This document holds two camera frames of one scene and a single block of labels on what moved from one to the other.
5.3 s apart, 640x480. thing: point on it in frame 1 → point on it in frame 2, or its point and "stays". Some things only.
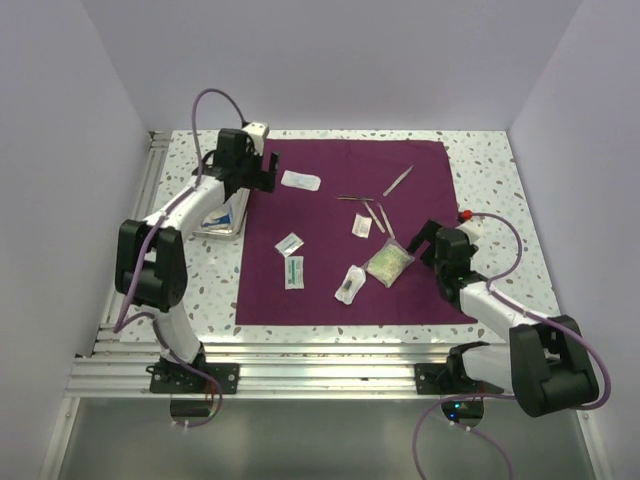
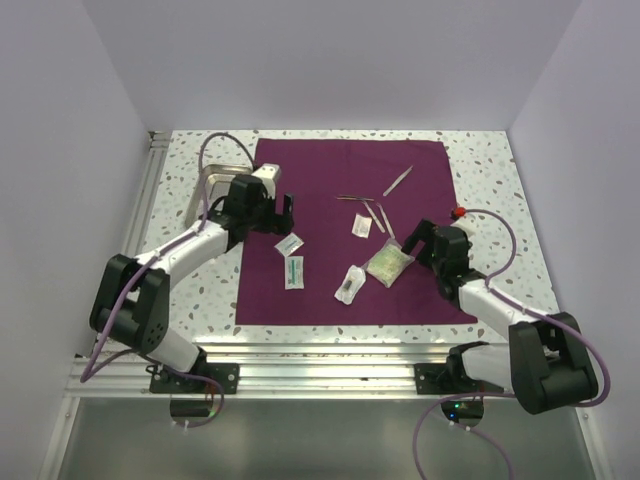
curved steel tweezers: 376,221 stays
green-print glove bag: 389,262 stays
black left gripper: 262,180 → 274,223
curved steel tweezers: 386,220 stays
